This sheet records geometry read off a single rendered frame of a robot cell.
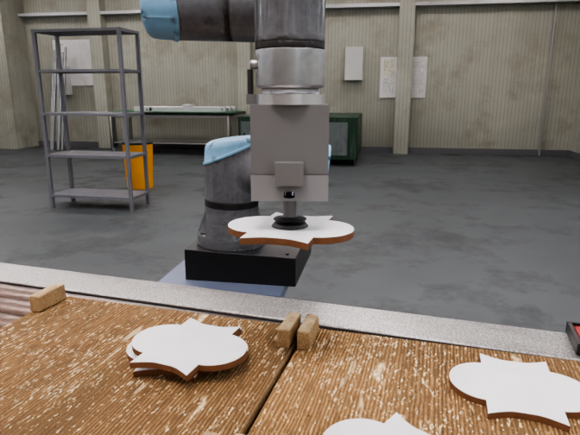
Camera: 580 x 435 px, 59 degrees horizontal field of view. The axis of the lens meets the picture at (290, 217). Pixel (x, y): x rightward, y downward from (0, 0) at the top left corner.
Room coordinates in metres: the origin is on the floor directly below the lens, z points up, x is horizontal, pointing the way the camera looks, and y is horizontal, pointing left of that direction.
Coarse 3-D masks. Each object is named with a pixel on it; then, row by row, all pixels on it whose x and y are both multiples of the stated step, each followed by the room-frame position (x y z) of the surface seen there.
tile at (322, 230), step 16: (240, 224) 0.58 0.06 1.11; (256, 224) 0.58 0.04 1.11; (320, 224) 0.58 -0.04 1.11; (336, 224) 0.58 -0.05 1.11; (240, 240) 0.53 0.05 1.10; (256, 240) 0.53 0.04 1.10; (272, 240) 0.53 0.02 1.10; (288, 240) 0.53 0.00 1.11; (304, 240) 0.52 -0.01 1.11; (320, 240) 0.53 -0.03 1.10; (336, 240) 0.54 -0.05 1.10
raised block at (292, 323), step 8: (296, 312) 0.66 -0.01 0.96; (288, 320) 0.64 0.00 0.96; (296, 320) 0.64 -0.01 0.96; (280, 328) 0.61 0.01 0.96; (288, 328) 0.61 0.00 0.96; (296, 328) 0.64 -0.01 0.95; (280, 336) 0.61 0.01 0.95; (288, 336) 0.61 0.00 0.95; (296, 336) 0.64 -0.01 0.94; (280, 344) 0.61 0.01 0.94; (288, 344) 0.61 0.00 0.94
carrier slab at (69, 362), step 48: (0, 336) 0.64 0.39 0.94; (48, 336) 0.64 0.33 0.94; (96, 336) 0.64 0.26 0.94; (240, 336) 0.64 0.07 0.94; (0, 384) 0.52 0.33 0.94; (48, 384) 0.52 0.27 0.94; (96, 384) 0.52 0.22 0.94; (144, 384) 0.52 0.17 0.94; (192, 384) 0.52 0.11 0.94; (240, 384) 0.52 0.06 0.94; (0, 432) 0.44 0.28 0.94; (48, 432) 0.44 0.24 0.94; (96, 432) 0.44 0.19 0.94; (144, 432) 0.44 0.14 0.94; (192, 432) 0.44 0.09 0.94; (240, 432) 0.44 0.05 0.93
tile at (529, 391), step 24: (480, 360) 0.57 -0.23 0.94; (456, 384) 0.51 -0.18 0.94; (480, 384) 0.51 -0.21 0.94; (504, 384) 0.51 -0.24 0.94; (528, 384) 0.51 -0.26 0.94; (552, 384) 0.51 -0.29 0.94; (576, 384) 0.51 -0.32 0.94; (504, 408) 0.47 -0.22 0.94; (528, 408) 0.47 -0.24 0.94; (552, 408) 0.47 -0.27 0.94; (576, 408) 0.47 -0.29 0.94
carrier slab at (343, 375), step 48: (336, 336) 0.64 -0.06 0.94; (288, 384) 0.52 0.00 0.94; (336, 384) 0.52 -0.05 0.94; (384, 384) 0.52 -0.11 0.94; (432, 384) 0.52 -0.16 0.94; (288, 432) 0.44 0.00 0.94; (432, 432) 0.44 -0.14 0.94; (480, 432) 0.44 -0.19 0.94; (528, 432) 0.44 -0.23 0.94; (576, 432) 0.44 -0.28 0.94
